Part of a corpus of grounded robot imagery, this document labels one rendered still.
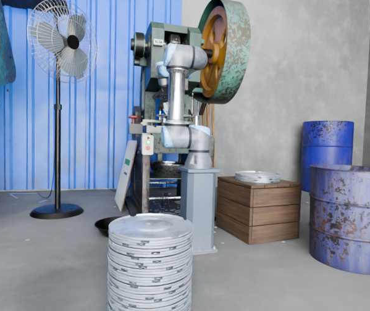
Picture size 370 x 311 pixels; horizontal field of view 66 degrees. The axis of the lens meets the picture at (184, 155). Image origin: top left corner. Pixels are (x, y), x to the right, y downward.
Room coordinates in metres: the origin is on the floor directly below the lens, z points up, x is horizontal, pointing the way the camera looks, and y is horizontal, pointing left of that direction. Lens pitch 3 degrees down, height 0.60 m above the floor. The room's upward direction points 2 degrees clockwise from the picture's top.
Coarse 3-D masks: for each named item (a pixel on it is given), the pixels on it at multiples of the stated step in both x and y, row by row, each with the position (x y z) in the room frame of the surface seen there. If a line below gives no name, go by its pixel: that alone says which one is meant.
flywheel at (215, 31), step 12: (216, 12) 2.33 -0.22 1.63; (216, 24) 2.42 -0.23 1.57; (204, 36) 2.62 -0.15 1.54; (216, 36) 2.41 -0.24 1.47; (204, 48) 2.67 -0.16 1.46; (216, 48) 2.35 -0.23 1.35; (216, 60) 2.38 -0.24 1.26; (204, 72) 2.66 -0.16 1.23; (216, 72) 2.41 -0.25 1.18; (204, 84) 2.61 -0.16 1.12; (216, 84) 2.28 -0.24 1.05
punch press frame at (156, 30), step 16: (160, 32) 2.16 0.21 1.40; (176, 32) 2.27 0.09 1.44; (192, 32) 2.24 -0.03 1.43; (160, 48) 2.16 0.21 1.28; (144, 80) 2.62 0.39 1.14; (192, 80) 2.24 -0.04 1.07; (144, 96) 2.62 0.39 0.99; (144, 112) 2.46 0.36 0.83; (160, 144) 2.06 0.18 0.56; (160, 160) 2.06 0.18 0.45
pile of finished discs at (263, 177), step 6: (240, 174) 1.80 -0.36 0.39; (246, 174) 1.86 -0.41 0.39; (252, 174) 1.83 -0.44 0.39; (258, 174) 1.82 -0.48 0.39; (264, 174) 1.83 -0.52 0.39; (270, 174) 1.89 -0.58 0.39; (276, 174) 1.90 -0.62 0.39; (240, 180) 1.80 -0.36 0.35; (246, 180) 1.81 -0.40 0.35; (252, 180) 1.74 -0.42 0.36; (258, 180) 1.73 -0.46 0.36; (264, 180) 1.73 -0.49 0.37; (270, 180) 1.74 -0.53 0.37; (276, 180) 1.76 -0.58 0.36
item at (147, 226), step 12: (144, 216) 1.09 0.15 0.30; (156, 216) 1.10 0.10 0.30; (168, 216) 1.10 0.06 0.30; (120, 228) 0.93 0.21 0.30; (132, 228) 0.94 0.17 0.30; (144, 228) 0.92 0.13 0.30; (156, 228) 0.92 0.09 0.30; (168, 228) 0.94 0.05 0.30; (180, 228) 0.95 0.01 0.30; (192, 228) 0.94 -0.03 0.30; (144, 240) 0.83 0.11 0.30; (156, 240) 0.83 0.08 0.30
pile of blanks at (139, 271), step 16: (112, 240) 0.89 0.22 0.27; (128, 240) 0.84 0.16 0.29; (176, 240) 0.86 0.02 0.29; (192, 240) 0.94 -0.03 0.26; (112, 256) 0.88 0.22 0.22; (128, 256) 0.85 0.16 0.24; (144, 256) 0.83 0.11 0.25; (160, 256) 0.84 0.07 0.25; (176, 256) 0.86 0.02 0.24; (192, 256) 0.96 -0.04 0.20; (112, 272) 0.88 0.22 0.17; (128, 272) 0.84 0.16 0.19; (144, 272) 0.83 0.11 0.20; (160, 272) 0.83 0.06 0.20; (176, 272) 0.86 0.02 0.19; (112, 288) 0.88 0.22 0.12; (128, 288) 0.84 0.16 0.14; (144, 288) 0.82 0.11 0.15; (160, 288) 0.83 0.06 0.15; (176, 288) 0.86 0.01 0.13; (112, 304) 0.88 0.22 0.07; (128, 304) 0.85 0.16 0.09; (144, 304) 0.83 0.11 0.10; (160, 304) 0.84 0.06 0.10; (176, 304) 0.86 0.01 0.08
